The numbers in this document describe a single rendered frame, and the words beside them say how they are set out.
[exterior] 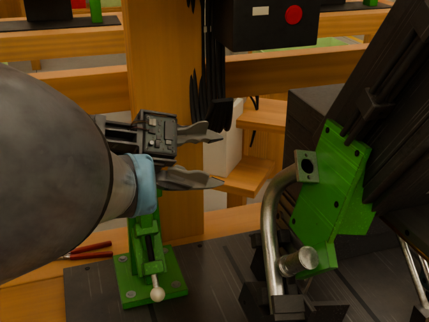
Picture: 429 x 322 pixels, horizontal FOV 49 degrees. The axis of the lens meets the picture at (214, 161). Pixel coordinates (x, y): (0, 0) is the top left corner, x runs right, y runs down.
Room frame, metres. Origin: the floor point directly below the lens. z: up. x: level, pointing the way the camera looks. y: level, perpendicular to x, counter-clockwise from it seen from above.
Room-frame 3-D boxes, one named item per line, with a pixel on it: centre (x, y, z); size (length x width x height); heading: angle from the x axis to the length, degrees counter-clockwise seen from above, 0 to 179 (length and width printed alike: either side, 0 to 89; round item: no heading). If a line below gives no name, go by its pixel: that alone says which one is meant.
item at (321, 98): (0.92, -0.32, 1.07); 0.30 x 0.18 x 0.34; 108
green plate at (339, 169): (0.67, -0.21, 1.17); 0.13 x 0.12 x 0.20; 108
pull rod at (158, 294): (0.67, 0.11, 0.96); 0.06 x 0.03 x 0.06; 18
